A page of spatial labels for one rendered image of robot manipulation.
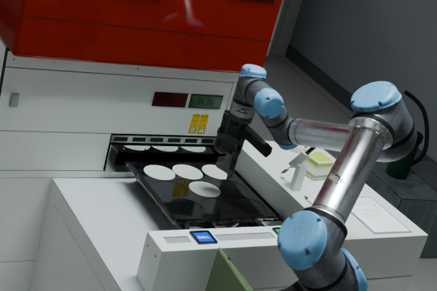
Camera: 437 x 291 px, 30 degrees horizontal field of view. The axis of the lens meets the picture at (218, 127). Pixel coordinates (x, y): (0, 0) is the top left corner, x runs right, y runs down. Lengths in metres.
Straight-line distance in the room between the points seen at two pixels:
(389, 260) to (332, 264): 0.70
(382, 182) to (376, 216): 1.96
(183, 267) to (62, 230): 0.51
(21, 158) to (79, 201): 0.22
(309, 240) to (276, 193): 0.79
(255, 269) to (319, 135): 0.40
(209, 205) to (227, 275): 0.53
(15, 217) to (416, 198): 2.45
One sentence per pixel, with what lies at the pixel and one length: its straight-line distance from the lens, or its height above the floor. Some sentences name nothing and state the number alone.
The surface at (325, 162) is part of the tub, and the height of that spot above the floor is 1.03.
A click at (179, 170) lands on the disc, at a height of 0.90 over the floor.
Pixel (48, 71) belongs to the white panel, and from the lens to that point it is 2.39.
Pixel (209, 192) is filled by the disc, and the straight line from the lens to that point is 2.50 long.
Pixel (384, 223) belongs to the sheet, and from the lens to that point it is 2.51.
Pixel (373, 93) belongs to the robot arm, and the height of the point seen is 1.44.
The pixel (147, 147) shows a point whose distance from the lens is 2.60.
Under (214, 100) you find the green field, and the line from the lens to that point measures 2.65.
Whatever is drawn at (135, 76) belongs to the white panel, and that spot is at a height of 1.17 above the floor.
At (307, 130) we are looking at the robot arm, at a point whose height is 1.22.
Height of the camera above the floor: 1.98
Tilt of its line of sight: 21 degrees down
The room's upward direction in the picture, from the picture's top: 15 degrees clockwise
